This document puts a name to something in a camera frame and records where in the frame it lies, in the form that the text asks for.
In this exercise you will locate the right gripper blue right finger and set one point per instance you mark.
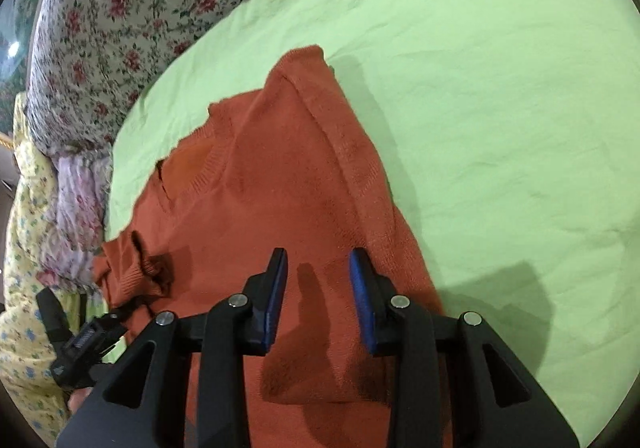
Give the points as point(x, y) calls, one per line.
point(378, 323)

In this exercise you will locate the orange knitted sweater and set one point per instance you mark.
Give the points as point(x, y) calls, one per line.
point(287, 165)

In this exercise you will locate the pink purple floral blanket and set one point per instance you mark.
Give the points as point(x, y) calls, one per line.
point(76, 219)

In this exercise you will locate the green bed sheet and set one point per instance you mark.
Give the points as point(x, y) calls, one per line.
point(509, 131)

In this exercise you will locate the yellow patterned quilt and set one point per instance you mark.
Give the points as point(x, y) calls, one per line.
point(26, 353)

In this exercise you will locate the person's left hand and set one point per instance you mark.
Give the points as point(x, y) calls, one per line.
point(77, 398)

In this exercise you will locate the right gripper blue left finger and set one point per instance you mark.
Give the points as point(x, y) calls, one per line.
point(265, 292)

